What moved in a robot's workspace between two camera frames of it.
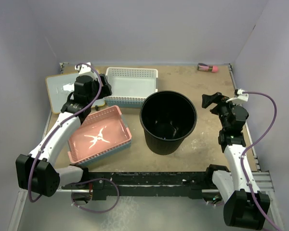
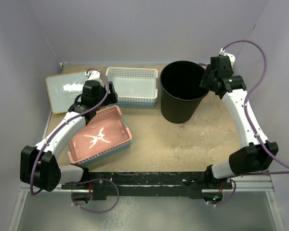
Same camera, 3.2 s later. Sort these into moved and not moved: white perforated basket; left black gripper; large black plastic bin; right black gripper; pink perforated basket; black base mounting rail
Moved: large black plastic bin; left black gripper; right black gripper
Not moved: white perforated basket; pink perforated basket; black base mounting rail
